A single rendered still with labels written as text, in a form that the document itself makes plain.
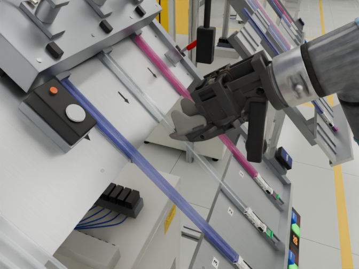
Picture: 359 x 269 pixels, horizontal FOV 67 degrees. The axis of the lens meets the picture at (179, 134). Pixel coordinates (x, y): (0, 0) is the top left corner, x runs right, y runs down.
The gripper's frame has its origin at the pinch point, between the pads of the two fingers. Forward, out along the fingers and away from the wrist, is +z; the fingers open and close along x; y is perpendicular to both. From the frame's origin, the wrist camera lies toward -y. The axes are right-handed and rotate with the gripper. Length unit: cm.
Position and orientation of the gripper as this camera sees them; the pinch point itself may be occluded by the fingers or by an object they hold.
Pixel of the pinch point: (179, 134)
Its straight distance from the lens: 50.9
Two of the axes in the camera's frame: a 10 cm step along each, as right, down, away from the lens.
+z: -7.6, 2.8, 5.8
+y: -5.3, -7.8, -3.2
